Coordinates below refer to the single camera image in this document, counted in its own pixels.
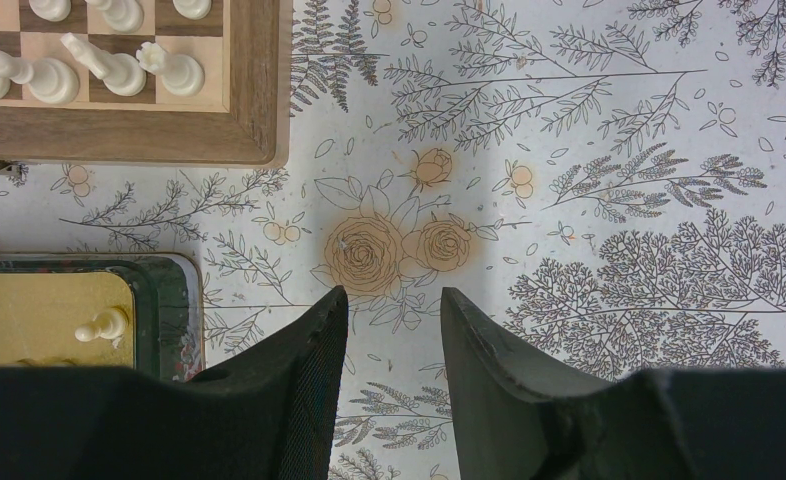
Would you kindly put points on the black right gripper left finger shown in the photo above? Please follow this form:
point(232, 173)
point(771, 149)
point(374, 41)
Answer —
point(266, 413)

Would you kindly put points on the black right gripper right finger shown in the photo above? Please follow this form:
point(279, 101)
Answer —
point(519, 413)

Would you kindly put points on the white chess piece cluster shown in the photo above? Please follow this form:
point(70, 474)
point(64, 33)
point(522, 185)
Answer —
point(108, 324)

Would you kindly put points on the wooden chess board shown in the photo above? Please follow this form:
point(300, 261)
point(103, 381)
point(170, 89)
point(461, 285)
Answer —
point(240, 117)

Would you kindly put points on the gold metal tin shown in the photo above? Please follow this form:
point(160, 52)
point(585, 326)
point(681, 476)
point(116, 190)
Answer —
point(44, 297)

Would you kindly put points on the floral patterned table mat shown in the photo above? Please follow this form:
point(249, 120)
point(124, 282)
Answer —
point(607, 179)

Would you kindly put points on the white rook back row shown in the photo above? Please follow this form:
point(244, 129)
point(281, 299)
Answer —
point(180, 74)

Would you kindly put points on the white pawn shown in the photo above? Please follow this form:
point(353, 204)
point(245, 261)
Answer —
point(51, 10)
point(192, 9)
point(114, 16)

